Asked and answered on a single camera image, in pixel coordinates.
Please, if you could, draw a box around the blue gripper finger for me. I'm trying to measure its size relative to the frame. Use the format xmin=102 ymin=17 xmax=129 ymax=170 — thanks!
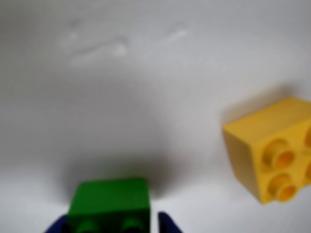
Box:
xmin=157 ymin=211 xmax=184 ymax=233
xmin=45 ymin=213 xmax=71 ymax=233

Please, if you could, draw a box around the green 2x2 building block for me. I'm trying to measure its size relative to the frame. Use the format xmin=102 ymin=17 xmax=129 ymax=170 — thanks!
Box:
xmin=67 ymin=178 xmax=153 ymax=233

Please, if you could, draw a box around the yellow 2x2 building block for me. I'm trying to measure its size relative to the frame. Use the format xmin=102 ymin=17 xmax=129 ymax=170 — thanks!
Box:
xmin=222 ymin=97 xmax=311 ymax=206

